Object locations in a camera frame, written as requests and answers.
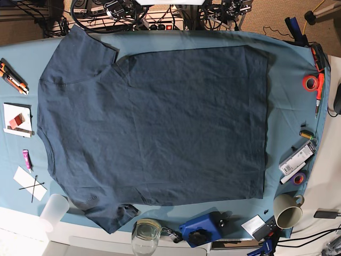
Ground clear glass jar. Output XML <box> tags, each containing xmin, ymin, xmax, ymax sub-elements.
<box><xmin>131</xmin><ymin>218</ymin><xmax>161</xmax><ymax>256</ymax></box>

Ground orange screwdriver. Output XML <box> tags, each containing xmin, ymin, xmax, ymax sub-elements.
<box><xmin>315</xmin><ymin>73</ymin><xmax>324</xmax><ymax>117</ymax></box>

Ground grey packaged device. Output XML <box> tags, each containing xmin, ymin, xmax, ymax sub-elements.
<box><xmin>279</xmin><ymin>139</ymin><xmax>318</xmax><ymax>176</ymax></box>

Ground metal padlock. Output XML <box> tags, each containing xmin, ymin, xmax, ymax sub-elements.
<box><xmin>161</xmin><ymin>227</ymin><xmax>183</xmax><ymax>243</ymax></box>

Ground blue plastic box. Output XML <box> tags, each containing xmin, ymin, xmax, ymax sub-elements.
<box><xmin>178</xmin><ymin>212</ymin><xmax>226</xmax><ymax>247</ymax></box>

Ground black hair pins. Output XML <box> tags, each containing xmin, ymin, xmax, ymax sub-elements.
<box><xmin>19</xmin><ymin>175</ymin><xmax>45</xmax><ymax>202</ymax></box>

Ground pink glue tube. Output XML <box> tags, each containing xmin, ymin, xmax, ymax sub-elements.
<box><xmin>22</xmin><ymin>149</ymin><xmax>32</xmax><ymax>173</ymax></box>

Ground yellow black battery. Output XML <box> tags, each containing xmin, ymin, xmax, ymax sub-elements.
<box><xmin>299</xmin><ymin>130</ymin><xmax>315</xmax><ymax>140</ymax></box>

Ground purple tape roll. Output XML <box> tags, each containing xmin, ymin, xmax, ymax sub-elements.
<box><xmin>290</xmin><ymin>172</ymin><xmax>306</xmax><ymax>186</ymax></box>

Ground red tape roll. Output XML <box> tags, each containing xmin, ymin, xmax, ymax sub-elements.
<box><xmin>302</xmin><ymin>75</ymin><xmax>319</xmax><ymax>92</ymax></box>

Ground white power strip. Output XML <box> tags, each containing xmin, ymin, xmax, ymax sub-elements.
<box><xmin>79</xmin><ymin>14</ymin><xmax>189</xmax><ymax>33</ymax></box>

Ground blue clamp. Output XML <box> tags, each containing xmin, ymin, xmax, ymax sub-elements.
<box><xmin>247</xmin><ymin>232</ymin><xmax>280</xmax><ymax>256</ymax></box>

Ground white paper card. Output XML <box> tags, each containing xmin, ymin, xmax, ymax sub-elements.
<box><xmin>13</xmin><ymin>166</ymin><xmax>47</xmax><ymax>201</ymax></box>

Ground white business card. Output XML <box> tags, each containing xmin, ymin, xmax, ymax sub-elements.
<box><xmin>241</xmin><ymin>215</ymin><xmax>265</xmax><ymax>237</ymax></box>

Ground beige ceramic mug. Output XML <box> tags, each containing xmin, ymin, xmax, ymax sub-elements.
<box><xmin>273</xmin><ymin>194</ymin><xmax>305</xmax><ymax>229</ymax></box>

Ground dark blue T-shirt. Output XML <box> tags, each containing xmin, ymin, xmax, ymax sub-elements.
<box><xmin>37</xmin><ymin>27</ymin><xmax>268</xmax><ymax>233</ymax></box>

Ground orange black utility knife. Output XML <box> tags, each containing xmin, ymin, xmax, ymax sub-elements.
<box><xmin>1</xmin><ymin>58</ymin><xmax>29</xmax><ymax>95</ymax></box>

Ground light blue table cloth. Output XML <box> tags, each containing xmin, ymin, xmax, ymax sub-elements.
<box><xmin>1</xmin><ymin>31</ymin><xmax>330</xmax><ymax>238</ymax></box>

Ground black remote control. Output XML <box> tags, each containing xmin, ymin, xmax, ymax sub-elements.
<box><xmin>253</xmin><ymin>216</ymin><xmax>278</xmax><ymax>242</ymax></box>

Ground frosted plastic cup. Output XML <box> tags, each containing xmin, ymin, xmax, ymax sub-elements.
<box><xmin>39</xmin><ymin>194</ymin><xmax>69</xmax><ymax>233</ymax></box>

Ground orange black pliers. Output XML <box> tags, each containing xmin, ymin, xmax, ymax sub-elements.
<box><xmin>310</xmin><ymin>43</ymin><xmax>326</xmax><ymax>72</ymax></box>

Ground white notepad with red block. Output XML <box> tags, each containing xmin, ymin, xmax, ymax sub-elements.
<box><xmin>3</xmin><ymin>103</ymin><xmax>33</xmax><ymax>138</ymax></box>

